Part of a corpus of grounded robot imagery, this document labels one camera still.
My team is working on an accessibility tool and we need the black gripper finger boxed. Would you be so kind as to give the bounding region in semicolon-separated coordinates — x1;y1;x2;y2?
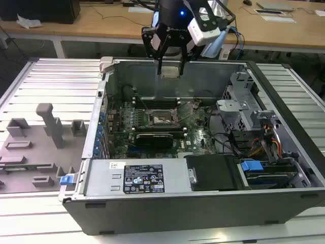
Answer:
141;25;171;75
177;33;203;76

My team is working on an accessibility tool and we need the silver square CPU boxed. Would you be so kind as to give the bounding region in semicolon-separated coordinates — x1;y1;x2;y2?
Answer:
161;66;180;79

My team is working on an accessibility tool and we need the metal socket cover frame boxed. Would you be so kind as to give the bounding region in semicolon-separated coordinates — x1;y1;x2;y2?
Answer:
171;101;195;123

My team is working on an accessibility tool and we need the black RAM slot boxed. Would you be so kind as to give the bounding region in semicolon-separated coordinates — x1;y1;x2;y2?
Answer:
133;126;187;131
134;101;180;107
134;97;180;102
133;130;188;136

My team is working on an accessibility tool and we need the CPU socket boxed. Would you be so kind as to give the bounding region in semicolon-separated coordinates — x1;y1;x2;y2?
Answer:
143;108;178;128

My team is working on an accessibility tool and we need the wooden desk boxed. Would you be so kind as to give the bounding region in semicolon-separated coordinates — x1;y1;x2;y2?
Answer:
0;0;325;54

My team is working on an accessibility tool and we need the gray case release latch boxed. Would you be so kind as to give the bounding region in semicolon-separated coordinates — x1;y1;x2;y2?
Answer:
99;56;115;74

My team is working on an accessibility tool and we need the black cylindrical part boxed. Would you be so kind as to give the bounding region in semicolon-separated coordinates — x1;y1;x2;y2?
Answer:
121;85;135;102

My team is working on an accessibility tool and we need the silver metal drive cage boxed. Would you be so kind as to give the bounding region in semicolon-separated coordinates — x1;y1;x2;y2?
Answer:
217;72;257;133

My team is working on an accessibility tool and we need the green motherboard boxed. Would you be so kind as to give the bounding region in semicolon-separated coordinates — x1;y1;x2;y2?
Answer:
105;98;219;160

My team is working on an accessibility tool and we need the black graphics card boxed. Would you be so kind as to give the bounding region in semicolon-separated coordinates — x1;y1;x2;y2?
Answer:
136;132;175;150

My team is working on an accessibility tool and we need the black computer tower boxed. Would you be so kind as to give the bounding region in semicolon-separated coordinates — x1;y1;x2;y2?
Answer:
0;0;81;25

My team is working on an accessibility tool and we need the gray laptop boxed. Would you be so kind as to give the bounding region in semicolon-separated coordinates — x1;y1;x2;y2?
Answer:
255;1;295;12

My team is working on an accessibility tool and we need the crumpled white paper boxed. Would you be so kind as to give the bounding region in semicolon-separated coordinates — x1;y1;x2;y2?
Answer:
16;13;43;28

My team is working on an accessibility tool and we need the black plastic shroud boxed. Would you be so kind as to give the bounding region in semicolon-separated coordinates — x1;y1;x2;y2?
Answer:
184;154;241;192

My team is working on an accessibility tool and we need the silver power supply with label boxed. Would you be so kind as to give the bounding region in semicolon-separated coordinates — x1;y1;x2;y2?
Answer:
81;159;193;198

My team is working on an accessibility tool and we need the gray parts rack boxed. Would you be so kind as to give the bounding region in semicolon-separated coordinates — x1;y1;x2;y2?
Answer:
0;103;89;195

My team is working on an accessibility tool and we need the black open PC case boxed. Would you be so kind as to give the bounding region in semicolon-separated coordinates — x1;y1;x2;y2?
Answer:
58;56;325;236

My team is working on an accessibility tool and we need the green RAM stick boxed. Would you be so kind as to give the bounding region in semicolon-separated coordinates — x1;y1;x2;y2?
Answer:
0;164;53;171

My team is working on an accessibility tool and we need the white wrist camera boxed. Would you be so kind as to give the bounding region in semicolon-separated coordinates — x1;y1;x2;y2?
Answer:
187;17;221;47

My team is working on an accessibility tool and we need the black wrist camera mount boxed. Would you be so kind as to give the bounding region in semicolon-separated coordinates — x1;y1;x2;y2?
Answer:
192;0;219;33

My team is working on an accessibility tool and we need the blue cable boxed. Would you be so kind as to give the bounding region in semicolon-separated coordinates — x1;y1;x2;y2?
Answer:
227;24;246;60

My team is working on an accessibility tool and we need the black motherboard cable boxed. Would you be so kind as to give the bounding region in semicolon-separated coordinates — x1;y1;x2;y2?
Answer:
207;106;242;156

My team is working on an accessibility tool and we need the yellow wire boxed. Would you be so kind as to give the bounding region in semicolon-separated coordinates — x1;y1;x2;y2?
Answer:
247;147;266;157

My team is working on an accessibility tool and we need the orange wire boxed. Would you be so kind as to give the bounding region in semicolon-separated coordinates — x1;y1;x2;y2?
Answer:
269;136;282;160

